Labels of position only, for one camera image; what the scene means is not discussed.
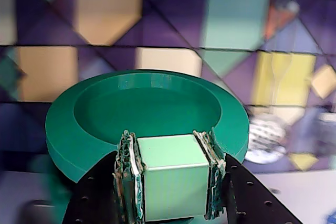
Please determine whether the colourful tile backsplash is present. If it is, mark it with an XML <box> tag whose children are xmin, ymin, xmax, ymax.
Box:
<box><xmin>0</xmin><ymin>0</ymin><xmax>336</xmax><ymax>174</ymax></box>

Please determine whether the green round lid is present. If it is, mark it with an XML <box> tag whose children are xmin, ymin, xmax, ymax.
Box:
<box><xmin>44</xmin><ymin>69</ymin><xmax>250</xmax><ymax>222</ymax></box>

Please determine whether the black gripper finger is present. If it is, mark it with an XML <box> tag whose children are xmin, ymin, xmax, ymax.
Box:
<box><xmin>61</xmin><ymin>129</ymin><xmax>145</xmax><ymax>224</ymax></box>
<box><xmin>193</xmin><ymin>126</ymin><xmax>302</xmax><ymax>224</ymax></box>

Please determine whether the silver skimmer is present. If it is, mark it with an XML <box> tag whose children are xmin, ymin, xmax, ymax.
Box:
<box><xmin>245</xmin><ymin>0</ymin><xmax>300</xmax><ymax>164</ymax></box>

